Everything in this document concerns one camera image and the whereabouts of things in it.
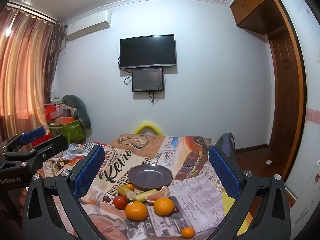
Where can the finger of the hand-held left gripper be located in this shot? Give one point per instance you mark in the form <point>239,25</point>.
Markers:
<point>32,134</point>
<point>53,143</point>

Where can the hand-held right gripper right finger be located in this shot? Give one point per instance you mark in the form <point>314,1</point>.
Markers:
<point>223,173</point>

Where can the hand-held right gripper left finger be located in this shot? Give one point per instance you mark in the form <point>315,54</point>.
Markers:
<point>88,171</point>

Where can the banana piece with brown end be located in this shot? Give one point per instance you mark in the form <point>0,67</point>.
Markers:
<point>123,191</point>

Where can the tiny tangerine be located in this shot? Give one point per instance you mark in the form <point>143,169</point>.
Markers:
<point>129,187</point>

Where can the red tomato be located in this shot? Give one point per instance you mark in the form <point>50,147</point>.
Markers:
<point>120,202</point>

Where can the yellow green banana piece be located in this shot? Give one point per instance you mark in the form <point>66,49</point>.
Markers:
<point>143,196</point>

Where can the dark grey plate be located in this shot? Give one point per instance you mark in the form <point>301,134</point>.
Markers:
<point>150,176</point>

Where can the large orange with sticker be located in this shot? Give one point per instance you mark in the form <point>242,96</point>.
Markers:
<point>136,210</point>

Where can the bread roll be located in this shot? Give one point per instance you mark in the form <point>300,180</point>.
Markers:
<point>160,193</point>

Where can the medium orange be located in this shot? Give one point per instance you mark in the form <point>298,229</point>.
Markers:
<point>163,206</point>

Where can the small orange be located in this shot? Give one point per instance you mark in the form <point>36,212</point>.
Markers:
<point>187,232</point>

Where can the green patterned bag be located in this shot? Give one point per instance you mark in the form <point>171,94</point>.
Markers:
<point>70,130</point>

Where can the light blue white cloth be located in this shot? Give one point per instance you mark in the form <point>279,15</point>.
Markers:
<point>75,148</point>

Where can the black white checkered cloth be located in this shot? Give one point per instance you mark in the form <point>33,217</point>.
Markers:
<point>89,146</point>

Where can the orange box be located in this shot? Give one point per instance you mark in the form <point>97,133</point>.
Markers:
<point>65,120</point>

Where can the red packaging pile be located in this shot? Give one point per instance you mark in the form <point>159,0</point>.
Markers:
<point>51,111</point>

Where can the printed newspaper tablecloth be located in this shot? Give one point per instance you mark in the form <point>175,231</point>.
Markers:
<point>195,187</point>

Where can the red date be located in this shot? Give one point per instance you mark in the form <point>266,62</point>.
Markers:
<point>106,199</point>
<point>176,209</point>

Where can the dark blue bag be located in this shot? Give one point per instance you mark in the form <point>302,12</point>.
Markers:
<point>229,140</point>

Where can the grey plush toy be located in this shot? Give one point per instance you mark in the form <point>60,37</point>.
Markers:
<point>80,107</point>

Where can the orange pink curtain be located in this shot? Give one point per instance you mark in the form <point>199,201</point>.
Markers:
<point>25,67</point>

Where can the brown wooden door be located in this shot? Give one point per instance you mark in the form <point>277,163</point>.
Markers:
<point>285,100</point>

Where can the white air conditioner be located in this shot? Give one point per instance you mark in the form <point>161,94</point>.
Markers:
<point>87,27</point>

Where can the white sliding wardrobe door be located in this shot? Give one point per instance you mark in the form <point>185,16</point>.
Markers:
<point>308,80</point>

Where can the brown wooden overhead cabinet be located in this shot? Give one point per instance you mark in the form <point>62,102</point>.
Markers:
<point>255,5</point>

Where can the small black wall monitor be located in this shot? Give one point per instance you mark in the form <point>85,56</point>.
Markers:
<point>147,80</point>

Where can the black wall television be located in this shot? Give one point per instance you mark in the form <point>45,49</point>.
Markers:
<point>147,51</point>

